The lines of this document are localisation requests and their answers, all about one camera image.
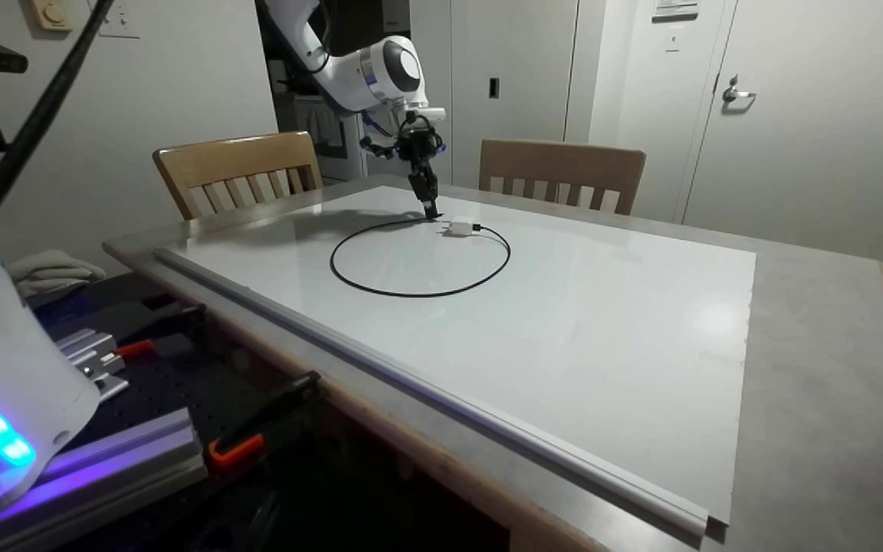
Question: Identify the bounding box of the red-handled bar clamp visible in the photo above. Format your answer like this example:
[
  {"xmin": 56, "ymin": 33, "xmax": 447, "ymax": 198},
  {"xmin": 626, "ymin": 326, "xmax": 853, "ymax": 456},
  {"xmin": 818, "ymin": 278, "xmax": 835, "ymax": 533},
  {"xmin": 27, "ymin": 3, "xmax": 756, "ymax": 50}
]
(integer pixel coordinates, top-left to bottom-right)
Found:
[{"xmin": 115, "ymin": 299, "xmax": 209, "ymax": 368}]

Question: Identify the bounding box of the aluminium extrusion rail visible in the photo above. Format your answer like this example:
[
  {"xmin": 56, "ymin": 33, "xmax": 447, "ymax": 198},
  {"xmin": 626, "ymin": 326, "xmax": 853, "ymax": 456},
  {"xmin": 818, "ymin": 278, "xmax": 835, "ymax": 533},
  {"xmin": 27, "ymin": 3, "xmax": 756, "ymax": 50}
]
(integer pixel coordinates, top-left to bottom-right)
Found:
[{"xmin": 0, "ymin": 405, "xmax": 209, "ymax": 552}]

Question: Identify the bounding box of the beige round thermostat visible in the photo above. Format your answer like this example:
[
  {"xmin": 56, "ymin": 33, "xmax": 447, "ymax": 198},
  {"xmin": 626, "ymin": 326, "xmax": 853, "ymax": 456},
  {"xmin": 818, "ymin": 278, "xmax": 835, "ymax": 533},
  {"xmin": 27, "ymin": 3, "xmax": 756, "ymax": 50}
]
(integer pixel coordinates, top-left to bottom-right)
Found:
[{"xmin": 20, "ymin": 0, "xmax": 80, "ymax": 44}]

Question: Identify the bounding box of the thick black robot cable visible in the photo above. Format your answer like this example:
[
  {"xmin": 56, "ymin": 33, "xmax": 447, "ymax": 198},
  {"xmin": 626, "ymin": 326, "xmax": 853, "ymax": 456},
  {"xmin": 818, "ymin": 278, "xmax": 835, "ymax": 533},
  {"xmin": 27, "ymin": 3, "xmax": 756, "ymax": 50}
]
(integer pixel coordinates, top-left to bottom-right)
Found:
[{"xmin": 0, "ymin": 0, "xmax": 118, "ymax": 274}]

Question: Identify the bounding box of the crumpled beige cloth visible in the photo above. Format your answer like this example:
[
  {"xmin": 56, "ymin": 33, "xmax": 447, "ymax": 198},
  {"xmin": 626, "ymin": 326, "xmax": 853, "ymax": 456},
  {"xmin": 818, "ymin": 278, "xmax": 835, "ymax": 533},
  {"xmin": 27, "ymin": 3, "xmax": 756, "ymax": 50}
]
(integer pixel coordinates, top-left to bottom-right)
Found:
[{"xmin": 5, "ymin": 248, "xmax": 115, "ymax": 304}]

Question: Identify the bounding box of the orange-handled bar clamp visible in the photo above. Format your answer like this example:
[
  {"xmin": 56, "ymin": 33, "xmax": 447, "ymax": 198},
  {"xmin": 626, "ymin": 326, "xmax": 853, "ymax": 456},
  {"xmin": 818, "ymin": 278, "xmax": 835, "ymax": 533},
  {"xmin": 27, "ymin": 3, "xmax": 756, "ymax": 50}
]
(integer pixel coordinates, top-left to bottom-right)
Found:
[{"xmin": 203, "ymin": 368, "xmax": 324, "ymax": 478}]

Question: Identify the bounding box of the wooden slat-back chair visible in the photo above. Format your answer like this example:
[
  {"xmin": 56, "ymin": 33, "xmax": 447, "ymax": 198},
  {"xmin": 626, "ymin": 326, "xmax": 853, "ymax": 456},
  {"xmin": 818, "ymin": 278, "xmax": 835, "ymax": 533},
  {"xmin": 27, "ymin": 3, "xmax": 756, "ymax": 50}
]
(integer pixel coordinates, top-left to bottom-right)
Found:
[
  {"xmin": 474, "ymin": 138, "xmax": 651, "ymax": 217},
  {"xmin": 151, "ymin": 128, "xmax": 324, "ymax": 223}
]

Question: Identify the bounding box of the silver lever door handle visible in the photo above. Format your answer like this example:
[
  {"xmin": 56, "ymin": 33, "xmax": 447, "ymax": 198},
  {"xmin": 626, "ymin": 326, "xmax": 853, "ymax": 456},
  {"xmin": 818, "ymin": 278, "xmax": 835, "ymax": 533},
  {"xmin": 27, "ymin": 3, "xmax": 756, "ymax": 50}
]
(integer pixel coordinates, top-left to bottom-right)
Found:
[{"xmin": 719, "ymin": 72, "xmax": 760, "ymax": 115}]

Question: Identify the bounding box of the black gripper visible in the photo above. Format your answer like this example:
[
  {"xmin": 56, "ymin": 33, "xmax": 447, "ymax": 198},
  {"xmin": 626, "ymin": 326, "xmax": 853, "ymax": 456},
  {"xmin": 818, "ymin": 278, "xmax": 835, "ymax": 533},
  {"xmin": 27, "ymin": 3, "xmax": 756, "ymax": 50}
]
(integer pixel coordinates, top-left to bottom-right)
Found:
[{"xmin": 390, "ymin": 110, "xmax": 447, "ymax": 223}]

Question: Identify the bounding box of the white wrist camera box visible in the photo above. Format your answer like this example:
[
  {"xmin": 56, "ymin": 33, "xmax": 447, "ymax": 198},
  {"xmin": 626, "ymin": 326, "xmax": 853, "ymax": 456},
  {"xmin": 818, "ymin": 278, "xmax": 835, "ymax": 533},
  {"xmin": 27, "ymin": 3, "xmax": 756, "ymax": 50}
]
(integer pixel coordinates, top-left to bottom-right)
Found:
[{"xmin": 402, "ymin": 98, "xmax": 451, "ymax": 128}]

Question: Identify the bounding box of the white whiteboard with metal rail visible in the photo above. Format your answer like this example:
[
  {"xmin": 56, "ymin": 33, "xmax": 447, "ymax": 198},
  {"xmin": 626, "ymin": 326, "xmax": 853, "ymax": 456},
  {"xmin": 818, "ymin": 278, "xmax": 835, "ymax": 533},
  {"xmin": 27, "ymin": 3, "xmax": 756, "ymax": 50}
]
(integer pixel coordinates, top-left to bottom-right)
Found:
[{"xmin": 151, "ymin": 182, "xmax": 760, "ymax": 547}]

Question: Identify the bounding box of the white door with lever handle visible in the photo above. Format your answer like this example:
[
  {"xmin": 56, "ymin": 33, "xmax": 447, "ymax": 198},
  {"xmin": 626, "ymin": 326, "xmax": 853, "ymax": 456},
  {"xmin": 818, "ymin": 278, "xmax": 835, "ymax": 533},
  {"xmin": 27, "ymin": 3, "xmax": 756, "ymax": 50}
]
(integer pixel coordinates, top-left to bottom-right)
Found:
[{"xmin": 681, "ymin": 0, "xmax": 883, "ymax": 264}]

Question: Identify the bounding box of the white kitchen appliance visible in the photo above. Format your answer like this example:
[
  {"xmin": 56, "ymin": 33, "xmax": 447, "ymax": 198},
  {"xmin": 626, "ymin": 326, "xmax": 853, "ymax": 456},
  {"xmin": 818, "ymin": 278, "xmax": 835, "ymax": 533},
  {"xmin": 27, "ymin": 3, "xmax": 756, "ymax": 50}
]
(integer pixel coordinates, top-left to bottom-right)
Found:
[{"xmin": 292, "ymin": 96, "xmax": 368, "ymax": 187}]

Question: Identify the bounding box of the black charger cable white plug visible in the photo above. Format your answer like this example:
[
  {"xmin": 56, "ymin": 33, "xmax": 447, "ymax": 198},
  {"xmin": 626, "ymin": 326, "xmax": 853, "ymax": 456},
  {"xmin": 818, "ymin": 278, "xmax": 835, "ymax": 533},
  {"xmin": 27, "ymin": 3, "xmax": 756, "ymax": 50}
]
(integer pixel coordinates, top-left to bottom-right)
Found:
[{"xmin": 328, "ymin": 210, "xmax": 515, "ymax": 299}]

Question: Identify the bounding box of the wall sign plate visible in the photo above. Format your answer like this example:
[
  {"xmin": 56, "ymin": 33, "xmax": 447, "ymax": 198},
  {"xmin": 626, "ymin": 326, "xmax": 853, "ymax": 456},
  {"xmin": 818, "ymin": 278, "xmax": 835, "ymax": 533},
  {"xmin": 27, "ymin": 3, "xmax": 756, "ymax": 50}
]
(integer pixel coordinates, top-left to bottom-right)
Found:
[{"xmin": 651, "ymin": 0, "xmax": 703, "ymax": 23}]

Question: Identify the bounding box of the silver metal bracket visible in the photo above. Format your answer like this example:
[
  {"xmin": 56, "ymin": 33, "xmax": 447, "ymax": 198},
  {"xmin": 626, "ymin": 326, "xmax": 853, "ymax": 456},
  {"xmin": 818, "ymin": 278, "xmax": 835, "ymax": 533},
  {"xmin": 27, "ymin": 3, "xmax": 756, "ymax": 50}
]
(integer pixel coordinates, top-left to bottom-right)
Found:
[{"xmin": 53, "ymin": 326, "xmax": 133, "ymax": 408}]

